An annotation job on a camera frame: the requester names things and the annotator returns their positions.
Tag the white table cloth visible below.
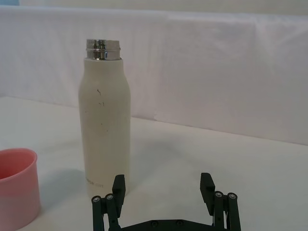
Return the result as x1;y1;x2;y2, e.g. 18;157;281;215
0;96;308;231

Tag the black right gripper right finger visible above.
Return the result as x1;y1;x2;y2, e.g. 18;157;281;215
199;172;242;231

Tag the cream vacuum bottle steel neck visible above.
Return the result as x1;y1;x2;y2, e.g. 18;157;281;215
78;38;131;198

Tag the white curtain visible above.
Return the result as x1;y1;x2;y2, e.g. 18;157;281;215
0;5;308;133

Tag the pink cup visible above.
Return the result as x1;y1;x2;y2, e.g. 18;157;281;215
0;148;42;231

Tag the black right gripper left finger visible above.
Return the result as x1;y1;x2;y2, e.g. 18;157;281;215
90;174;127;231

